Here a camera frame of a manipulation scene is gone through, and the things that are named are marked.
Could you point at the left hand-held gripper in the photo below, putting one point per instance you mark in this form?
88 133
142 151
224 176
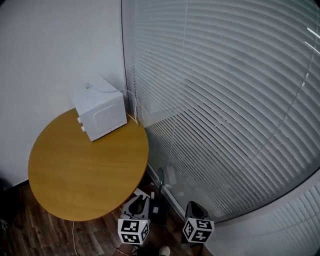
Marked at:
130 230

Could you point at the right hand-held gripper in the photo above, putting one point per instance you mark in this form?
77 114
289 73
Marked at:
198 231

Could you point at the person's left forearm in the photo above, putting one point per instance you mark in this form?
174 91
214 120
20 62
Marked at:
127 250

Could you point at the white paper sheet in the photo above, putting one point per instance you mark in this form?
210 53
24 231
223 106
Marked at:
140 193

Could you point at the person's white right shoe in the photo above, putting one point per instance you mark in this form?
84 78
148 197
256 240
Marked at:
165 251

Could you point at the round wooden table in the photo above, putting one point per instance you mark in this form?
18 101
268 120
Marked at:
82 170

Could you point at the white microwave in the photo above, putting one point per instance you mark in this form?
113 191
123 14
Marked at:
105 117

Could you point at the grey window blinds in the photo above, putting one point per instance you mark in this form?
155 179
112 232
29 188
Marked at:
225 100
295 225

